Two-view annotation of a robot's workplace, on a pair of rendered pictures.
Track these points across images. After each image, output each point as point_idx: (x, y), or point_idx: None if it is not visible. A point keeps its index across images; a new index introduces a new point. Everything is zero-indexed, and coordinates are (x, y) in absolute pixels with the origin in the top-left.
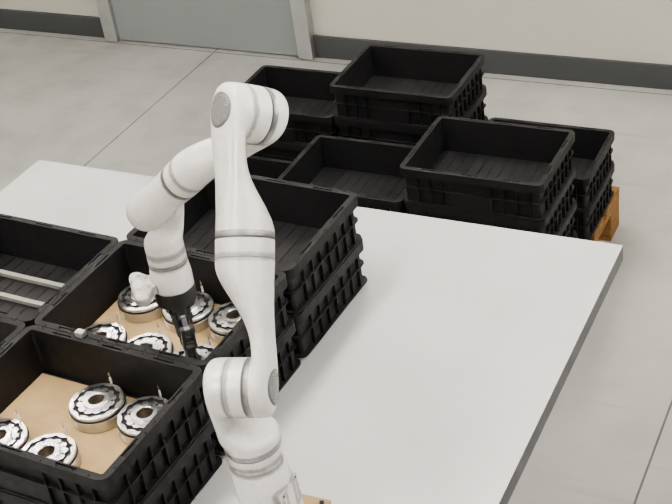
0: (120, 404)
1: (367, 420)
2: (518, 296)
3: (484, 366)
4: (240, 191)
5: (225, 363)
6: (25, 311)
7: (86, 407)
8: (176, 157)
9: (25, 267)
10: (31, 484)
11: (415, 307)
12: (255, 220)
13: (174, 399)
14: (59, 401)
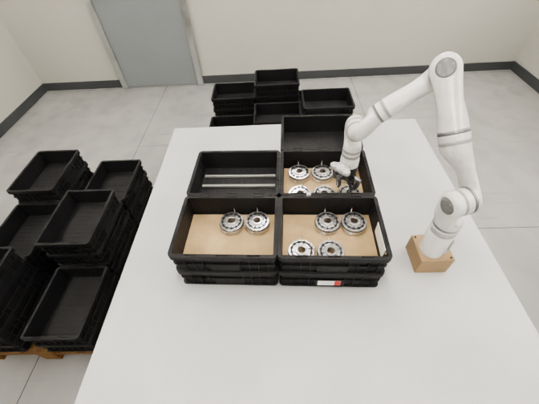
0: (339, 220)
1: (397, 197)
2: (401, 142)
3: (415, 167)
4: (464, 108)
5: (461, 193)
6: (248, 190)
7: (326, 225)
8: (387, 101)
9: (229, 171)
10: (338, 268)
11: (371, 153)
12: (469, 122)
13: (379, 212)
14: (303, 224)
